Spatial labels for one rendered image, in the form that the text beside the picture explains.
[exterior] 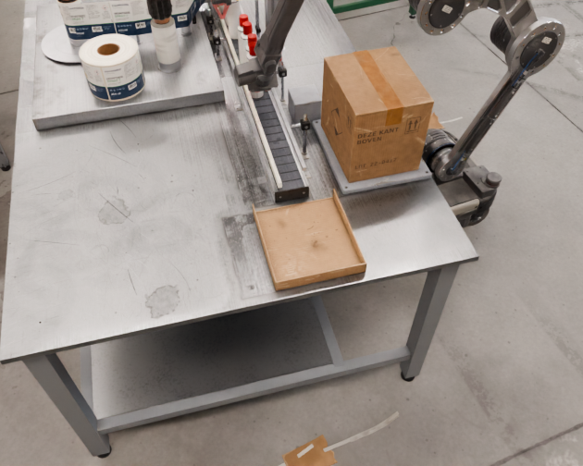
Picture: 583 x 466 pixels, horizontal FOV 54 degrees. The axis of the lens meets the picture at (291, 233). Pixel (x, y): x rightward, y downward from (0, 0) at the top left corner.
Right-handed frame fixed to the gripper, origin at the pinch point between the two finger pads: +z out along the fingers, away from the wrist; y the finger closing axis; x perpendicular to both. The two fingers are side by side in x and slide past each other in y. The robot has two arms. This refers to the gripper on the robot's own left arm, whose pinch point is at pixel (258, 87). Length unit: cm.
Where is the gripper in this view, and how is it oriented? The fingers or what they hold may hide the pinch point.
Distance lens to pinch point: 207.2
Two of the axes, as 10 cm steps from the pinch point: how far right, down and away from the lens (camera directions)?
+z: -1.8, 0.7, 9.8
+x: 1.9, 9.8, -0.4
